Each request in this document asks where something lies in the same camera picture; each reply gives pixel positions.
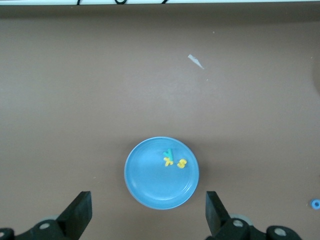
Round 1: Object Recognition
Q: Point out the blue round plate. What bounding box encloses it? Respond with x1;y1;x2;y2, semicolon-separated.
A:
124;136;200;210

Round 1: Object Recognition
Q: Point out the teal foam letter y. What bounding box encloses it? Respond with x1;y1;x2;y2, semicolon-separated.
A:
162;148;175;161

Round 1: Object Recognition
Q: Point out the brown table cover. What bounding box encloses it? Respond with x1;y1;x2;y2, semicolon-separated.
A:
0;3;320;240

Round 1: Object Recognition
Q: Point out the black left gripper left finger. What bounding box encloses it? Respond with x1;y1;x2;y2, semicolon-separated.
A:
14;191;93;240

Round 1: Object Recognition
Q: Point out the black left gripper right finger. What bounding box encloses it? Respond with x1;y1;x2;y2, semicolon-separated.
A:
204;191;266;240

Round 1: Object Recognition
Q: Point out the small white paper scrap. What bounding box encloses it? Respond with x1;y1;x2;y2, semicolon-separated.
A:
187;53;205;70

